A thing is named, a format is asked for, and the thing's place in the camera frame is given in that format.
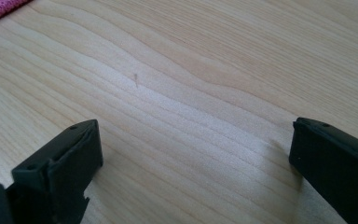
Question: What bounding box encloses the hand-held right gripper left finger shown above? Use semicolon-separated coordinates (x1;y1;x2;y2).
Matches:
6;119;104;224

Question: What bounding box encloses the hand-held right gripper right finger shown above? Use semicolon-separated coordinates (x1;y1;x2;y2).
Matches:
288;117;358;224

